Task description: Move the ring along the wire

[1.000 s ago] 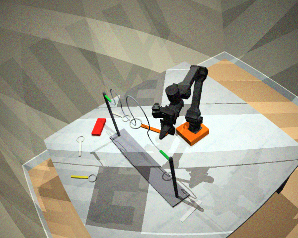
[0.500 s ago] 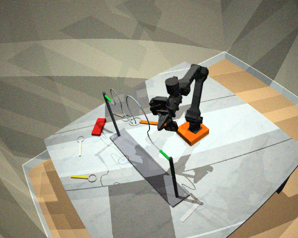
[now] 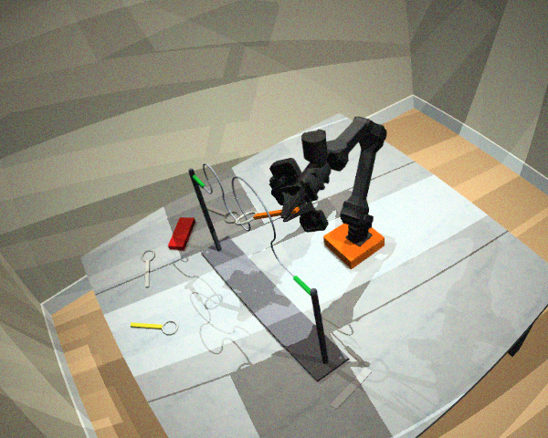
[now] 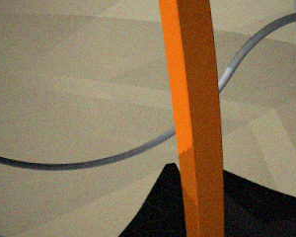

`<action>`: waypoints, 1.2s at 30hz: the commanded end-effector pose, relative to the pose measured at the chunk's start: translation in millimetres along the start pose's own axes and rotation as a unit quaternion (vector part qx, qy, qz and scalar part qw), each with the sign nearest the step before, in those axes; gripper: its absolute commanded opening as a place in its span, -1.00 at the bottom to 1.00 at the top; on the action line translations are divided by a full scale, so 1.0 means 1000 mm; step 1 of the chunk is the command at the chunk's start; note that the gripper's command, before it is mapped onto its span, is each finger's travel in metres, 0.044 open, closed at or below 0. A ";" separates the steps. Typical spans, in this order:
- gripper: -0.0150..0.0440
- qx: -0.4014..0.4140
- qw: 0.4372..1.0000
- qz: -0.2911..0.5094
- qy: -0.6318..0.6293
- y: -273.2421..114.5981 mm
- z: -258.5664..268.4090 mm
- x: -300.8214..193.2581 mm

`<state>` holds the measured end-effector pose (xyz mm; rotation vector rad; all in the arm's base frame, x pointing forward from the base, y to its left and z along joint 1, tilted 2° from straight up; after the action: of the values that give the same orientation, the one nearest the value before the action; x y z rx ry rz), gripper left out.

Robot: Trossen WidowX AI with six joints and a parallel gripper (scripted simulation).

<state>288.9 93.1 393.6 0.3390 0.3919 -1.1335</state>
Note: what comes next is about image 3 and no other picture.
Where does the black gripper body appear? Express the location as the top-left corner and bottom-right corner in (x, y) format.
(269, 158), (329, 233)

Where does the orange handle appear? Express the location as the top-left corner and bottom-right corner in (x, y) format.
(235, 207), (300, 225)

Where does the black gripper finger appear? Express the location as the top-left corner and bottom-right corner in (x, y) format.
(280, 184), (307, 219)
(283, 203), (315, 222)

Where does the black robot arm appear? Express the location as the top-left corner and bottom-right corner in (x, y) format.
(269, 117), (387, 246)

